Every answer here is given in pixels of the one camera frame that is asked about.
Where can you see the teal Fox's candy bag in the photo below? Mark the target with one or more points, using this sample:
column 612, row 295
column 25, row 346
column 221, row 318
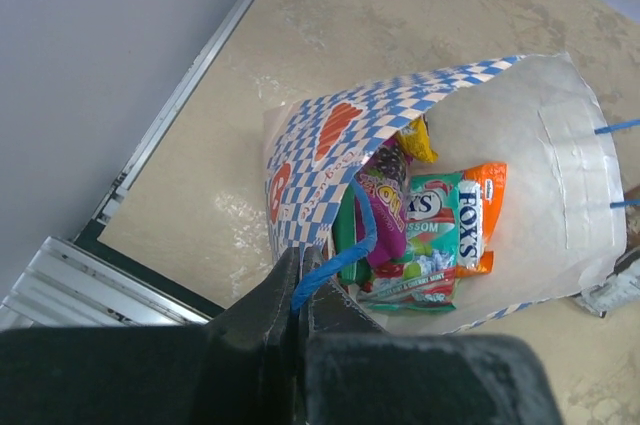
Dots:
column 424, row 278

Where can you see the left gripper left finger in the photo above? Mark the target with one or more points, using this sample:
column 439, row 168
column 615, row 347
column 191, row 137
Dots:
column 236, row 369

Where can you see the blue checkered paper bag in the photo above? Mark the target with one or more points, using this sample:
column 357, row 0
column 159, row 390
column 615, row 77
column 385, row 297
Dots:
column 562, row 223

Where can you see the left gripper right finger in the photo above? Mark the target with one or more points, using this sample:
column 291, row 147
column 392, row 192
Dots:
column 357, row 373

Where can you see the purple candy bag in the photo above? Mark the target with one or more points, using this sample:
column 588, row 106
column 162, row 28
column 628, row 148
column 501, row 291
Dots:
column 385, row 180

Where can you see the green Real crisps bag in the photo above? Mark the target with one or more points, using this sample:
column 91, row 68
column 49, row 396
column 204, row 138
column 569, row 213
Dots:
column 345, row 236

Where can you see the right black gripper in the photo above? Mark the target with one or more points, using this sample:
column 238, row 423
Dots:
column 621, row 287

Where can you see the yellow M&M's bag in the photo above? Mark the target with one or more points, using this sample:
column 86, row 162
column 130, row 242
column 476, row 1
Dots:
column 415, row 141

